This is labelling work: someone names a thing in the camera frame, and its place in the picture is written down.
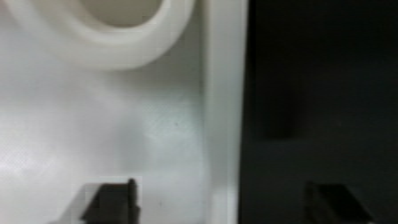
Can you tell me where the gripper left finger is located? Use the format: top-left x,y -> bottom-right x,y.
79,179 -> 140,224

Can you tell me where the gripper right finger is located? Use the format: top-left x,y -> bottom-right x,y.
303,182 -> 374,224

